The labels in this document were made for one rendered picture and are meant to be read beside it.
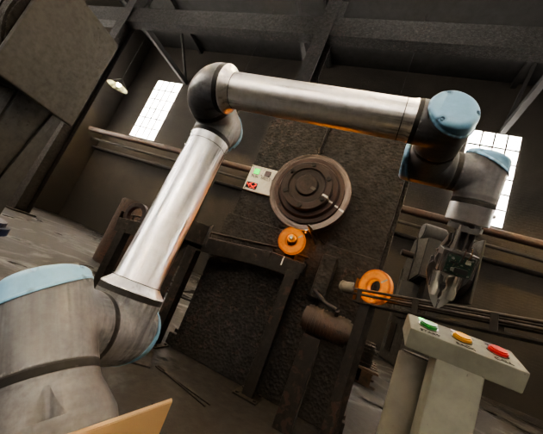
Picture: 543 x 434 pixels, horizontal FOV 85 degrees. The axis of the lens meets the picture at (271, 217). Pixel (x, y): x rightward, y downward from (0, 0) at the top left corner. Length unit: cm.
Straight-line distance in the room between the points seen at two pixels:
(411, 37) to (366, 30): 76
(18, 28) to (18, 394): 304
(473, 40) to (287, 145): 455
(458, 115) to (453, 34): 558
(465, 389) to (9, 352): 86
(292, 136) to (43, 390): 184
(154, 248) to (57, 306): 24
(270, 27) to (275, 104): 616
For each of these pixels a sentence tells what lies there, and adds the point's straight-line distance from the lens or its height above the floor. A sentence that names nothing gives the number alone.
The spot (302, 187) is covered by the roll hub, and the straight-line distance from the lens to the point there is 163.
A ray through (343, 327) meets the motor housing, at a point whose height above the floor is 49.
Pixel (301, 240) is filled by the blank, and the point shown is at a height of 83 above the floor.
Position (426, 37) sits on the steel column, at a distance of 614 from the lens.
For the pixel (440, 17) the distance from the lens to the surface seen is 919.
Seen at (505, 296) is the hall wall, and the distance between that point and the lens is 831.
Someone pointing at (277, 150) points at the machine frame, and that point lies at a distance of 206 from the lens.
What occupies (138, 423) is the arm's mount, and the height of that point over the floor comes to 28.
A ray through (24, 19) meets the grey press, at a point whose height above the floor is 174.
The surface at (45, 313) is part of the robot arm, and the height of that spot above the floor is 39.
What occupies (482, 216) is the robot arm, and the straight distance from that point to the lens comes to 78.
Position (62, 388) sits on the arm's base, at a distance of 57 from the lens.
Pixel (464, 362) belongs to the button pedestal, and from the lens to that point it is 86.
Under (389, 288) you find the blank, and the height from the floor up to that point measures 72.
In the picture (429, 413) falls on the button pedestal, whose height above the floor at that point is 42.
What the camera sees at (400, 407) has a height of 38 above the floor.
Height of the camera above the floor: 56
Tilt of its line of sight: 12 degrees up
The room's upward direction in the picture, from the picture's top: 22 degrees clockwise
